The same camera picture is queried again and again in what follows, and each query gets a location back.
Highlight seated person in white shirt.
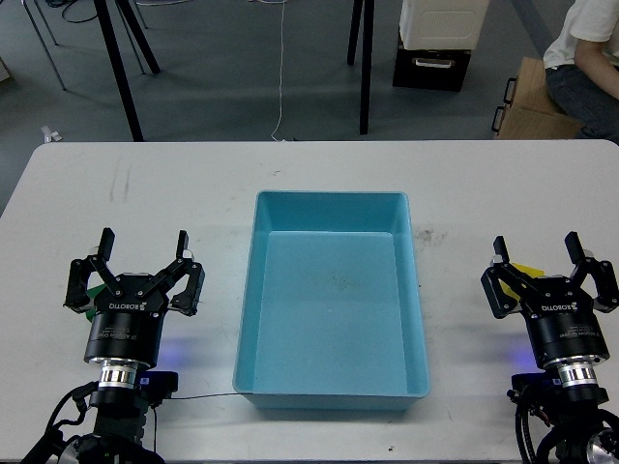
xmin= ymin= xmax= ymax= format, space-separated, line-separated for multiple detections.
xmin=543 ymin=0 xmax=618 ymax=143

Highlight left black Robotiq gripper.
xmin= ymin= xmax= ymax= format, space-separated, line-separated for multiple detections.
xmin=64 ymin=227 xmax=205 ymax=368

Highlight black tripod legs left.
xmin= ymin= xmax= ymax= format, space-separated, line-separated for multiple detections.
xmin=93 ymin=0 xmax=161 ymax=142

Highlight thin black cable on table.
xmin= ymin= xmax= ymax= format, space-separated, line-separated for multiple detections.
xmin=166 ymin=391 xmax=243 ymax=401

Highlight grey metal chair legs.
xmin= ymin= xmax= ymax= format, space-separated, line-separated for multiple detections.
xmin=19 ymin=0 xmax=67 ymax=92

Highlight yellow wooden block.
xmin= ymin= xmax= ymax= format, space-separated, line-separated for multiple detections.
xmin=500 ymin=263 xmax=545 ymax=301

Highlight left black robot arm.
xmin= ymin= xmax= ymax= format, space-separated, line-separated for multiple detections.
xmin=23 ymin=228 xmax=205 ymax=463

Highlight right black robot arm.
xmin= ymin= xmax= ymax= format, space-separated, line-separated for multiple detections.
xmin=481 ymin=231 xmax=618 ymax=463

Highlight cardboard box with handles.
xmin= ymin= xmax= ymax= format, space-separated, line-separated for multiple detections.
xmin=491 ymin=57 xmax=581 ymax=140

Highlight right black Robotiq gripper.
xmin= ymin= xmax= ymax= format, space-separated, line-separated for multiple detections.
xmin=480 ymin=231 xmax=619 ymax=371

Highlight white hanging cable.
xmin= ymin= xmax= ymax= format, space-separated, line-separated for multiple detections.
xmin=270 ymin=0 xmax=297 ymax=143

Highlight light blue plastic bin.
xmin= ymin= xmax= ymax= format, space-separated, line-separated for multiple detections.
xmin=233 ymin=190 xmax=430 ymax=411

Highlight white plastic appliance box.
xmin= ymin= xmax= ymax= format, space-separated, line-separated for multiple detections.
xmin=399 ymin=0 xmax=489 ymax=50

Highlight black tripod legs center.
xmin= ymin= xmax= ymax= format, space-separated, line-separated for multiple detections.
xmin=346 ymin=0 xmax=375 ymax=135

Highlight black tripod legs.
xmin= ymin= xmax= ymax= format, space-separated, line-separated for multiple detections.
xmin=346 ymin=0 xmax=375 ymax=135
xmin=93 ymin=0 xmax=161 ymax=142

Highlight dark crate with handle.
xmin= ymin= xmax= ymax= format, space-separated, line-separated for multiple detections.
xmin=392 ymin=41 xmax=472 ymax=92

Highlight green wooden block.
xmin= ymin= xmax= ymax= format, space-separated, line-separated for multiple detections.
xmin=85 ymin=284 xmax=106 ymax=322

